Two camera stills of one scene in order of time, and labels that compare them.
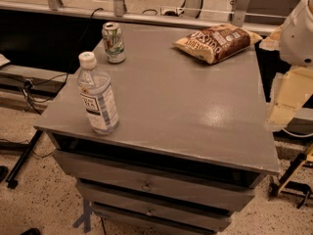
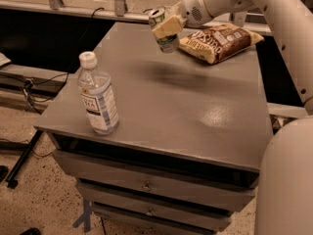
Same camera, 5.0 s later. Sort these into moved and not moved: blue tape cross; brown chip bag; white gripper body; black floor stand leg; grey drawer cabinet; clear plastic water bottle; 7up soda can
Moved: white gripper body; 7up soda can
Not moved: clear plastic water bottle; grey drawer cabinet; blue tape cross; black floor stand leg; brown chip bag
